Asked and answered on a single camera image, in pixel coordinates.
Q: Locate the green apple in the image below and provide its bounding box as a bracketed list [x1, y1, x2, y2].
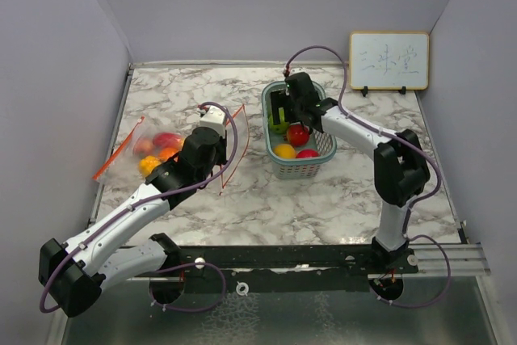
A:
[268, 115, 290, 135]

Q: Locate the orange tangerine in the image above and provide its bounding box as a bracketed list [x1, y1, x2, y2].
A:
[132, 138, 154, 158]
[158, 147, 179, 162]

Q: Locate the red apple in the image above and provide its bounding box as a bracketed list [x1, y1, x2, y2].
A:
[296, 149, 320, 158]

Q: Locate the yellow lemon fruit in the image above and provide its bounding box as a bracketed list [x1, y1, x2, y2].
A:
[273, 143, 296, 159]

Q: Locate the clear bag orange zipper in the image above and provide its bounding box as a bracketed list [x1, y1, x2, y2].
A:
[93, 116, 185, 183]

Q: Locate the yellow orange fruit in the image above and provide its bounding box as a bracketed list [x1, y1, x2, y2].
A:
[138, 155, 162, 178]

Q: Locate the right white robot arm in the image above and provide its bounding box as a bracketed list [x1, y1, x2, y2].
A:
[264, 72, 431, 273]

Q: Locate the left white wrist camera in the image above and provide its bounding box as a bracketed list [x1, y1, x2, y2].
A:
[199, 106, 227, 138]

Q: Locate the small whiteboard wooden frame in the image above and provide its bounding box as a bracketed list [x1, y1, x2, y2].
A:
[348, 31, 430, 94]

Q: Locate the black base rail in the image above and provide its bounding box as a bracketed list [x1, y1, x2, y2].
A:
[149, 234, 418, 294]

